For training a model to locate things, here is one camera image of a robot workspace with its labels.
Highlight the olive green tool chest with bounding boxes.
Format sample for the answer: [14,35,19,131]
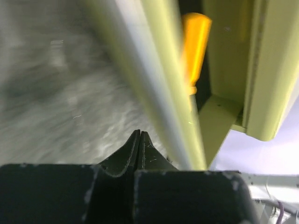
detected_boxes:
[84,0,299,170]

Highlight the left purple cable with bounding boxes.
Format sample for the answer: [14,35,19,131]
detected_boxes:
[268,200,287,224]

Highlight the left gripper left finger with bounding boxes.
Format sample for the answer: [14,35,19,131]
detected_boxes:
[99,130,140,177]

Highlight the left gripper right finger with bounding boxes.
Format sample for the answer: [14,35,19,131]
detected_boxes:
[137,131,178,171]

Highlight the orange yellow screwdriver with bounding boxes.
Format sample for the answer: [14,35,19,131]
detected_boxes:
[182,13,212,111]

